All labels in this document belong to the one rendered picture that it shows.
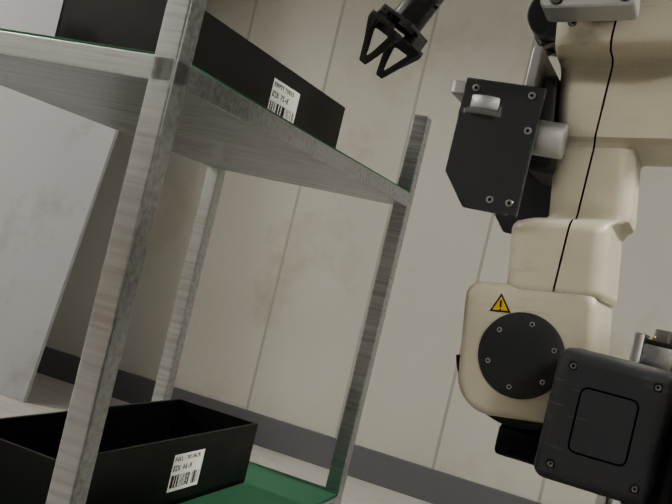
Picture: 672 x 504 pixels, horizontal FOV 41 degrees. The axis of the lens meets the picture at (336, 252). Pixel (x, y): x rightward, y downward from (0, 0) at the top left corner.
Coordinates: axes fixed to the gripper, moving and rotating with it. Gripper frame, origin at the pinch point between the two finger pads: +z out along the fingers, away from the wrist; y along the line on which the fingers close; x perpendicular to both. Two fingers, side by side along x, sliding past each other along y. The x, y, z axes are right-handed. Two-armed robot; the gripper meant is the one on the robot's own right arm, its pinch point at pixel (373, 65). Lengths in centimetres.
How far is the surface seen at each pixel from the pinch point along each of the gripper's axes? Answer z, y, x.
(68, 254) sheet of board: 124, -140, -122
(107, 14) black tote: 16, 50, -10
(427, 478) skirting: 103, -186, 31
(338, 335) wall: 86, -187, -31
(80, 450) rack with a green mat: 50, 66, 31
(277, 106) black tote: 14.4, 18.6, -0.1
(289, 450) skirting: 134, -184, -16
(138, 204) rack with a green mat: 27, 66, 20
